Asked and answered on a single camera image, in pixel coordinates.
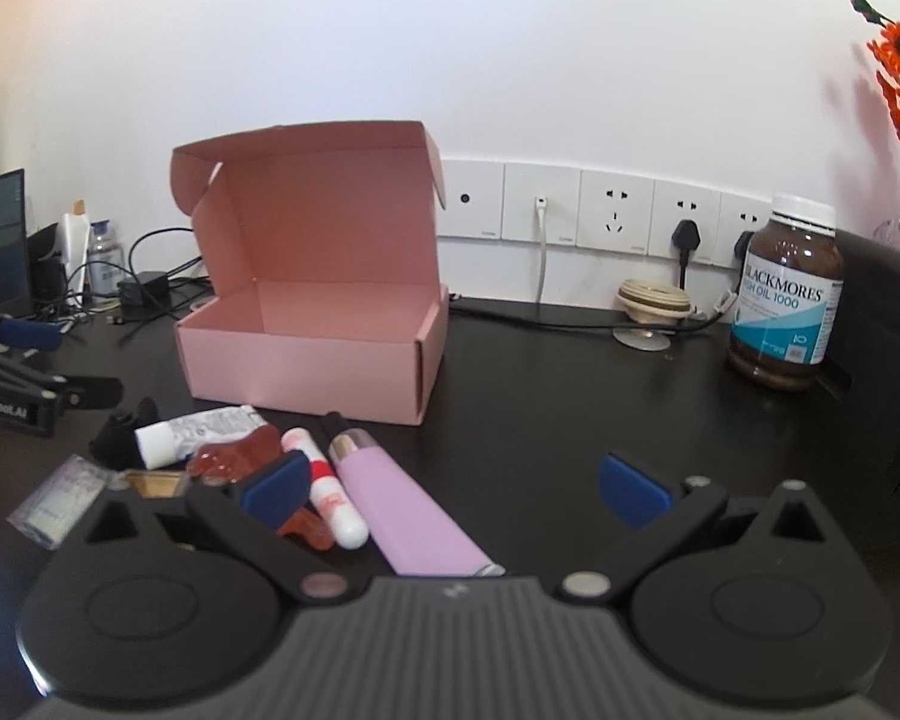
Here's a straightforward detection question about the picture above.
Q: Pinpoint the red translucent hand-shaped comb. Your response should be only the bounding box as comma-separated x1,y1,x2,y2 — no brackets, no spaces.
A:
187,422,334,551

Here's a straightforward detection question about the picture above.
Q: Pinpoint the black laptop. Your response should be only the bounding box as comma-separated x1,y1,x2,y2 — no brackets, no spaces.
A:
0,169,34,317

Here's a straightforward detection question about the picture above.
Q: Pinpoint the white cream tube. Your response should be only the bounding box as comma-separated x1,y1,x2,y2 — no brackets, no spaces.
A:
134,405,265,470

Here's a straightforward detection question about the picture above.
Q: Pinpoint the small clear bottle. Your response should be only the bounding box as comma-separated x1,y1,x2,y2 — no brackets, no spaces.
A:
87,220,125,301

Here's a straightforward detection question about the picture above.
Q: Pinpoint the cartoon sticker packet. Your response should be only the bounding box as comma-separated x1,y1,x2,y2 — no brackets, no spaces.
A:
109,470,190,499

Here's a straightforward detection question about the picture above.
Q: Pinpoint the red white tube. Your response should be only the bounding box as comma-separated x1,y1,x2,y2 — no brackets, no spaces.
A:
281,427,370,551

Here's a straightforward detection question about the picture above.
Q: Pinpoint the white tube wooden cap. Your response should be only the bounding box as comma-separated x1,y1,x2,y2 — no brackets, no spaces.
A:
58,200,91,296

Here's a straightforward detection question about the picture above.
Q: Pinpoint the black power adapter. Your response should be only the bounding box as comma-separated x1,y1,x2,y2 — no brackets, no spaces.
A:
116,271,170,309

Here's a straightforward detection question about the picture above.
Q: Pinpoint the grey clear sachet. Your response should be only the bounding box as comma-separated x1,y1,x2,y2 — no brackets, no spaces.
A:
7,455,115,551

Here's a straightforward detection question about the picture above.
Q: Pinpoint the black appliance cabinet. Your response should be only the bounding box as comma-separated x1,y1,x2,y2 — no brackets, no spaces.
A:
823,231,900,505

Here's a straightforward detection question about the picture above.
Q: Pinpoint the brown fish oil bottle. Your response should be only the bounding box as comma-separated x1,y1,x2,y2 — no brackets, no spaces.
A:
728,193,844,388

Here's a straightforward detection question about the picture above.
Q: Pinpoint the pink cardboard box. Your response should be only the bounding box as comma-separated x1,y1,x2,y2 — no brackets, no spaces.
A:
170,121,448,426

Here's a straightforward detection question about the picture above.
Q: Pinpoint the black tangled cable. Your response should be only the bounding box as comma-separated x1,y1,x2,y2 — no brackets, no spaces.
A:
43,224,219,347

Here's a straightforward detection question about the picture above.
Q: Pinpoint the black wall plug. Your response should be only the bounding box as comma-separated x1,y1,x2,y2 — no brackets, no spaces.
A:
671,218,701,289

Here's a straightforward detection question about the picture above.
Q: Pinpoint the white wall socket strip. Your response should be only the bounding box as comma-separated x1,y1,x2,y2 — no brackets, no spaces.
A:
437,160,770,268

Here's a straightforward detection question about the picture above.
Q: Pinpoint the white charging cable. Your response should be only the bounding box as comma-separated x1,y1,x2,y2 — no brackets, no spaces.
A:
533,195,551,308

